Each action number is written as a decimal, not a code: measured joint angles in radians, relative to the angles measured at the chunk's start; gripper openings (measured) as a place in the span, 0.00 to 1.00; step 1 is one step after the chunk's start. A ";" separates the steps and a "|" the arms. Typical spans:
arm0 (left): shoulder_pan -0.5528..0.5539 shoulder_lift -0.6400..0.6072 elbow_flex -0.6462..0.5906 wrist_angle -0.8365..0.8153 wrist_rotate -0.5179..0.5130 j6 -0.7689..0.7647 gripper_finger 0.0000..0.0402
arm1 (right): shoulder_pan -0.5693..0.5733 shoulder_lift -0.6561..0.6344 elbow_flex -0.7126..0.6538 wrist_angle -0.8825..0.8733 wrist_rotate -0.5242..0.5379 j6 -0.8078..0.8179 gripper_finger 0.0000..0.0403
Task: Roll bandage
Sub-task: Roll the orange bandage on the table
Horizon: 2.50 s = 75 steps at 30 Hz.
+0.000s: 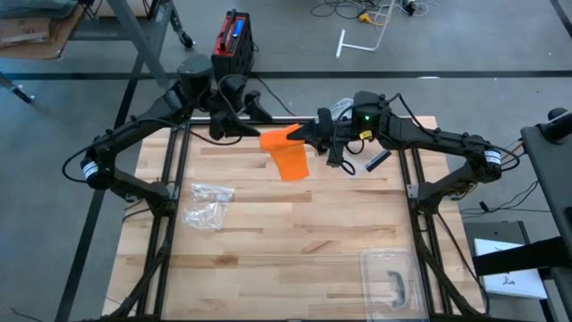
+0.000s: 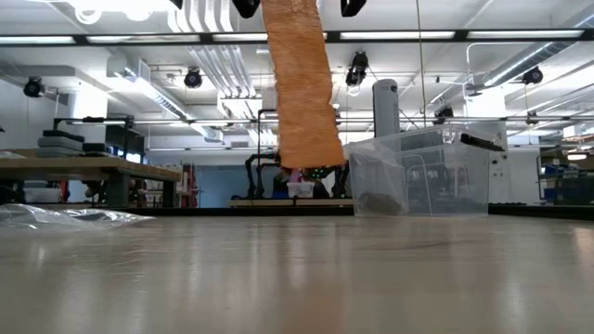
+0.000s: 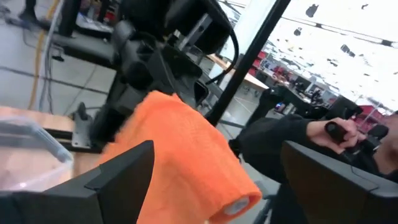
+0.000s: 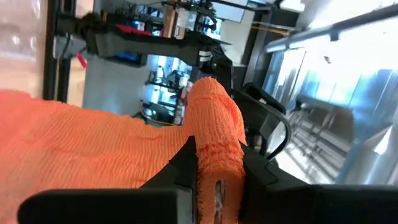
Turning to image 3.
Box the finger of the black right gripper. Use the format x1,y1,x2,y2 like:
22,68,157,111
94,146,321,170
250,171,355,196
160,45,211,108

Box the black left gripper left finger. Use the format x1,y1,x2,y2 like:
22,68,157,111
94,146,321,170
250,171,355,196
0,139,155,224

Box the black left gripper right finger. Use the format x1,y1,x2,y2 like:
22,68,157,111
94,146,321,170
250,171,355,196
280,140,398,224

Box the clear plastic bin black handles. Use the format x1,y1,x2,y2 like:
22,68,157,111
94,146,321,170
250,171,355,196
0,114,75,192

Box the orange elastic bandage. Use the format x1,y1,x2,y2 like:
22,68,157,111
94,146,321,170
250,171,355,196
96,90,264,224

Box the wooden background desk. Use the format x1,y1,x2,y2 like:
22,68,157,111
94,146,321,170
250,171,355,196
206,53,269,91

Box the black grey side desk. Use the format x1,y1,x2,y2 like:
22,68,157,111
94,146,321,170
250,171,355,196
51,0,125,70

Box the person's hand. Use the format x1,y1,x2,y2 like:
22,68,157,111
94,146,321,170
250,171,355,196
305,117,368,156

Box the red background cabinet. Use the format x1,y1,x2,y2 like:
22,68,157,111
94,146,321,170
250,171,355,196
252,50,267,77

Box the person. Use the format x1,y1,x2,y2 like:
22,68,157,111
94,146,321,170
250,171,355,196
238,108,398,224

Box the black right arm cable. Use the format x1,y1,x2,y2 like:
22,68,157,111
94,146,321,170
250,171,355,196
203,0,241,85

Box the black overhead frame bar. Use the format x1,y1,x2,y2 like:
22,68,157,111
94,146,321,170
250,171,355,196
204,0,292,127

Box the loose side cables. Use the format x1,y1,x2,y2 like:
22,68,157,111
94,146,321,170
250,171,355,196
27,0,62,111

